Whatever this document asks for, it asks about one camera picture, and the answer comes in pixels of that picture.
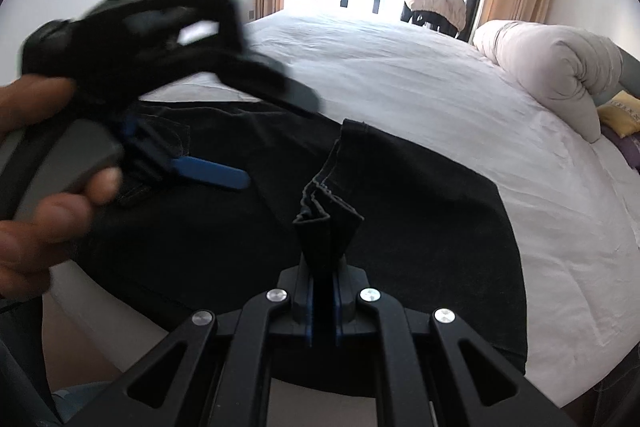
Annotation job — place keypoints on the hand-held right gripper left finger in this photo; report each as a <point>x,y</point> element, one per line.
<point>302,302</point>

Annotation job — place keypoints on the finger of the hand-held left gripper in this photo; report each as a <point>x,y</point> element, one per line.
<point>285,87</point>
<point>210,172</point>

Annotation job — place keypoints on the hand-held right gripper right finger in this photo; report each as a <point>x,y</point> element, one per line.
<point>347,302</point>

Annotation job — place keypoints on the black denim pants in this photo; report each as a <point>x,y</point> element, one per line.
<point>400,232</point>

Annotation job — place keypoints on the person's left hand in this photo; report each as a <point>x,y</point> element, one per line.
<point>40,237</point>

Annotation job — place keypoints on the bed with white sheet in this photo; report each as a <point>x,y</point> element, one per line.
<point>425,82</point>

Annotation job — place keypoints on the black chair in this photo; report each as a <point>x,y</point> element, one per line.
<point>432,21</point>

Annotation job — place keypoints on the person's blue trousers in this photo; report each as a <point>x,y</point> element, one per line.
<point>80,402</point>

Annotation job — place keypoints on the rolled beige duvet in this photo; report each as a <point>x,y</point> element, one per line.
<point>545,67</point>

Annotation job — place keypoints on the purple pillow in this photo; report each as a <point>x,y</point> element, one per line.
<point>625,147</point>

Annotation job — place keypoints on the yellow pillow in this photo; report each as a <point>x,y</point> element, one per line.
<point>622,114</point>

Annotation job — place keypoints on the grey padded headboard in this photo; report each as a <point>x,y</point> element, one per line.
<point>631,72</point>

